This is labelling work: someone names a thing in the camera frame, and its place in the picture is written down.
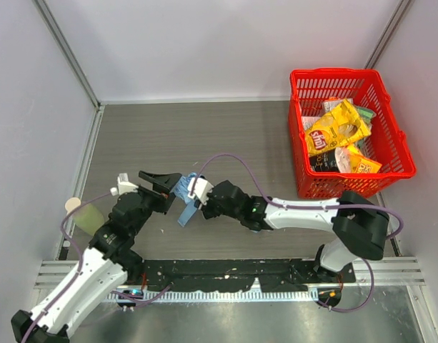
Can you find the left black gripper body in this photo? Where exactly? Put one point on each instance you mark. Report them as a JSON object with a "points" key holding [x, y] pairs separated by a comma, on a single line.
{"points": [[154, 195]]}

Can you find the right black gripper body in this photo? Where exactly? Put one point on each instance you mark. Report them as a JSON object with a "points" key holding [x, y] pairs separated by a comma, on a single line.
{"points": [[209, 201]]}

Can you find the light blue folding umbrella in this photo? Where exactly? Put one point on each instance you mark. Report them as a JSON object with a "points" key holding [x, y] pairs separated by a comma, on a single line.
{"points": [[186, 200]]}

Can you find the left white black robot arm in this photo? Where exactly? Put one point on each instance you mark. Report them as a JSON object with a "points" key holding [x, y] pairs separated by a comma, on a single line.
{"points": [[105, 264]]}

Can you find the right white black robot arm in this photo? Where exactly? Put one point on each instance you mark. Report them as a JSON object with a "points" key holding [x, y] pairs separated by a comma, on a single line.
{"points": [[360, 229]]}

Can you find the green bottle beige cap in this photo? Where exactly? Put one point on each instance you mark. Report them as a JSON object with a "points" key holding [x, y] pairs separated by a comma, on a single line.
{"points": [[88, 218]]}

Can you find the black snack bag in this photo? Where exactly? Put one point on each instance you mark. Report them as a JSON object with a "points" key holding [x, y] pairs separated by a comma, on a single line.
{"points": [[324, 162]]}

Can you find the white red snack packet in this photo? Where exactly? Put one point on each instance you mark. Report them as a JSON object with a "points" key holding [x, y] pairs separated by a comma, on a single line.
{"points": [[308, 121]]}

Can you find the yellow orange snack bag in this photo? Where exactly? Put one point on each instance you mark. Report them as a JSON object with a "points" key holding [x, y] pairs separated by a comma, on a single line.
{"points": [[350, 160]]}

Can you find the yellow Lays chip bag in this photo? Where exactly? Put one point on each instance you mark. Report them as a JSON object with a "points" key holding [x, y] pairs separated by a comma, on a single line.
{"points": [[339, 127]]}

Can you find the green snack packet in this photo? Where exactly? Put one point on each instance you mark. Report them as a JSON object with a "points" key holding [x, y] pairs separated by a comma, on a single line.
{"points": [[366, 114]]}

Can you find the red plastic shopping basket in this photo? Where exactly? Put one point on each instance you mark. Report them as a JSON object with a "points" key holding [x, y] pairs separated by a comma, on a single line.
{"points": [[386, 145]]}

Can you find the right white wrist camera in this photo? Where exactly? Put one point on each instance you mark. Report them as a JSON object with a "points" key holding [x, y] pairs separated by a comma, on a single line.
{"points": [[198, 190]]}

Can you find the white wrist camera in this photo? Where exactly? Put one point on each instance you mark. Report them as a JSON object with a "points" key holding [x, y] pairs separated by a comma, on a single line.
{"points": [[123, 186], [198, 190]]}

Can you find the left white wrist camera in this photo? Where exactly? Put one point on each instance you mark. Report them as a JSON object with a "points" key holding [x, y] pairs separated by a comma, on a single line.
{"points": [[123, 186]]}

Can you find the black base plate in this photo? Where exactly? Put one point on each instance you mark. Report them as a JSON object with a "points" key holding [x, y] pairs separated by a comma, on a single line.
{"points": [[234, 275]]}

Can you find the aluminium front rail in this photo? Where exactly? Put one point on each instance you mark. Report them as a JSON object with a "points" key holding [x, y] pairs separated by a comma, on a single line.
{"points": [[252, 295]]}

